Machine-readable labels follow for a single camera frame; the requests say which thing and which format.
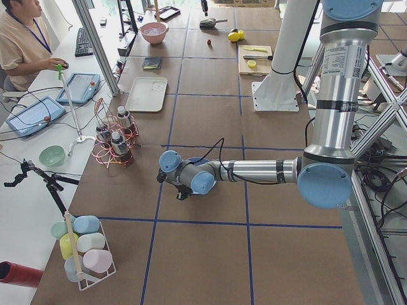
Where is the white wire cup rack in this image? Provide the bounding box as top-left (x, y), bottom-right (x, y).
top-left (72, 222), bottom-right (116, 291)

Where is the wooden rack handle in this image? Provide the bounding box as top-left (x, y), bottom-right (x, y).
top-left (64, 210), bottom-right (85, 281)

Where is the grey folded cloth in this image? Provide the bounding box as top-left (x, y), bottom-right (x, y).
top-left (142, 57), bottom-right (163, 71)

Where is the mint green cup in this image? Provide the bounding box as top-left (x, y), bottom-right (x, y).
top-left (51, 220), bottom-right (68, 240)

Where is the white cup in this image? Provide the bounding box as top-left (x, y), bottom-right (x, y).
top-left (76, 232), bottom-right (106, 253)

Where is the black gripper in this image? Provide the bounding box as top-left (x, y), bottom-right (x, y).
top-left (156, 170), bottom-right (192, 200)

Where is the seated person beige shirt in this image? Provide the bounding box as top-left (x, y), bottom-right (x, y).
top-left (1, 1), bottom-right (69, 92)

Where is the wooden cutting board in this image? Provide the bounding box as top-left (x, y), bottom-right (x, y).
top-left (238, 45), bottom-right (273, 76)

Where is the front tea bottle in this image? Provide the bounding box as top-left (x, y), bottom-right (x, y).
top-left (111, 132), bottom-right (133, 163)

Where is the metal scoop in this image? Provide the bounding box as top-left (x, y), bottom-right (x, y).
top-left (199, 18), bottom-right (228, 29)

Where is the mint green bowl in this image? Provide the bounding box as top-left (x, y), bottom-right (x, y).
top-left (39, 146), bottom-right (66, 167)

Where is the black keyboard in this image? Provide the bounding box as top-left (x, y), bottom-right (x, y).
top-left (74, 27), bottom-right (93, 57)

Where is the blue teach pendant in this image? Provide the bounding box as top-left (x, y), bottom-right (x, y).
top-left (6, 96), bottom-right (66, 137)
top-left (65, 73), bottom-right (100, 105)

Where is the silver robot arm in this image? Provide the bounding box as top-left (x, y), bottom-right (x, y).
top-left (157, 1), bottom-right (382, 208)

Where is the yellow lemon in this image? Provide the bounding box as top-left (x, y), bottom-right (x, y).
top-left (238, 30), bottom-right (245, 40)
top-left (228, 32), bottom-right (240, 43)

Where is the black mini tripod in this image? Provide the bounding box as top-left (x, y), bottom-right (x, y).
top-left (3, 159), bottom-right (80, 219)

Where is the aluminium frame post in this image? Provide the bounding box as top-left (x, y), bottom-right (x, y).
top-left (72, 0), bottom-right (120, 97)

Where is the rear tea bottle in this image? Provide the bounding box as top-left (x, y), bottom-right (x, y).
top-left (117, 106), bottom-right (134, 134)

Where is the copper wire bottle rack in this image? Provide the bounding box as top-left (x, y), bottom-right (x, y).
top-left (92, 98), bottom-right (140, 168)

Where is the cream bear tray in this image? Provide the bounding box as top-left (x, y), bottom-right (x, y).
top-left (125, 77), bottom-right (167, 112)

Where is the near blue teach pendant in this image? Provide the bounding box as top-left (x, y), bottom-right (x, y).
top-left (6, 96), bottom-right (66, 137)

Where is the light blue cup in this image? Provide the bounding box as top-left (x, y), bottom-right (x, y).
top-left (73, 215), bottom-right (100, 234)

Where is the yellow cup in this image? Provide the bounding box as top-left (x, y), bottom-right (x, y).
top-left (59, 233), bottom-right (73, 261)

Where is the pink cup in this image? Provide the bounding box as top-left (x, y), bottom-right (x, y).
top-left (83, 249), bottom-right (113, 273)

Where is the tea bottle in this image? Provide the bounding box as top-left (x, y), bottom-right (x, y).
top-left (117, 106), bottom-right (134, 134)
top-left (111, 132), bottom-right (133, 163)
top-left (96, 124), bottom-right (111, 148)

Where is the far blue teach pendant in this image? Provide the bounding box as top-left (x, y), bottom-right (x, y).
top-left (65, 73), bottom-right (100, 105)

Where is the left tea bottle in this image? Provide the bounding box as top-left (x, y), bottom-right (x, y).
top-left (96, 124), bottom-right (111, 148)

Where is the pale blue lower cup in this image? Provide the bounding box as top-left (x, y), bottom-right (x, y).
top-left (64, 255), bottom-right (79, 283)

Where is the red cylinder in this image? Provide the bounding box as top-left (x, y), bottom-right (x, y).
top-left (1, 261), bottom-right (43, 288)

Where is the pink bowl of ice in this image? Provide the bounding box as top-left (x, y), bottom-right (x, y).
top-left (140, 22), bottom-right (169, 44)

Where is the half lemon slice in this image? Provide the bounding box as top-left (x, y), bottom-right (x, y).
top-left (247, 60), bottom-right (257, 69)

